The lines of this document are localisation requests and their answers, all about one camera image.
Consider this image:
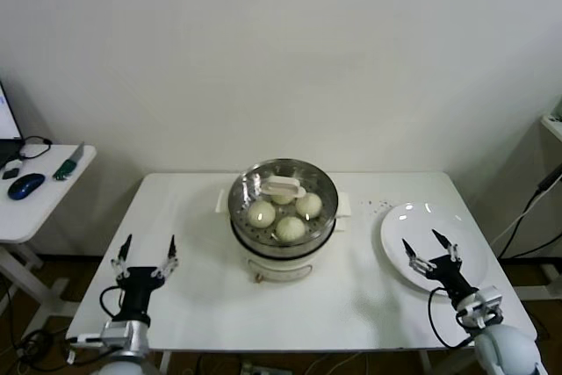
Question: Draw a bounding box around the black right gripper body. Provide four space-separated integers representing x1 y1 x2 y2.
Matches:
425 255 480 303

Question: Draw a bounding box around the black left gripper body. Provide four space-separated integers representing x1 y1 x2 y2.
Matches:
116 265 162 320

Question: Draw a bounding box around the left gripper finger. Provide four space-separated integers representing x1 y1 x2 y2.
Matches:
109 234 133 282
151 234 180 284

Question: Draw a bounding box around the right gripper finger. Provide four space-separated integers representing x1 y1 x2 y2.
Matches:
431 228 462 262
401 237 432 272

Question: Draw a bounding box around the glass lid with white handle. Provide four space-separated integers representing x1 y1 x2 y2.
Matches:
227 157 340 243

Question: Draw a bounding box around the stainless steel steamer basket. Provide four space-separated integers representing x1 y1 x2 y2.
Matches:
214 157 353 257

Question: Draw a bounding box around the white round plate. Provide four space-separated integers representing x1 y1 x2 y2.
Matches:
379 201 489 297

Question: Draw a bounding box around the white side table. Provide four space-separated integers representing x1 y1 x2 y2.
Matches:
0 143 97 319

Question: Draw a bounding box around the white electric cooker base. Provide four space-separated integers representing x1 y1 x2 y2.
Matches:
231 216 349 285

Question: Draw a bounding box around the blue computer mouse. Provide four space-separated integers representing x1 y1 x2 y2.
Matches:
7 171 46 201

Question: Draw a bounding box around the white power strip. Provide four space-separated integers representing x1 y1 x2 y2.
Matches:
239 359 282 375

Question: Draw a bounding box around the white shelf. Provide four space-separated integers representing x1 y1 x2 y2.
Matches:
540 113 562 148

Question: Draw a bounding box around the black laptop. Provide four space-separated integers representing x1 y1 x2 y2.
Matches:
0 79 24 168

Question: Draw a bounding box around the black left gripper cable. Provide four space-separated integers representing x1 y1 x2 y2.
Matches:
99 285 126 320

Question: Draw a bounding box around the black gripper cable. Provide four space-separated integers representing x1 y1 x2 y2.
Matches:
99 285 126 320
428 286 478 349

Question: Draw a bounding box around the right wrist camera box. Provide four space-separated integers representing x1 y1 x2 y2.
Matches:
456 285 504 328

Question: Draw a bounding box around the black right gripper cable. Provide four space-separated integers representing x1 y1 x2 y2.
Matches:
428 286 478 349

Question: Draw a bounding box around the black floor cable bundle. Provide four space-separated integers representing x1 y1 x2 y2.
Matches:
0 278 67 371

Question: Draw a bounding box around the green handled tool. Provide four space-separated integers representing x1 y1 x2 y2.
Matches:
52 141 85 182

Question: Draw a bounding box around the black cable with plug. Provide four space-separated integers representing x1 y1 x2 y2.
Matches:
498 170 562 260

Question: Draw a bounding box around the black looped cable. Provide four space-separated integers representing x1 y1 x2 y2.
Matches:
17 134 53 161

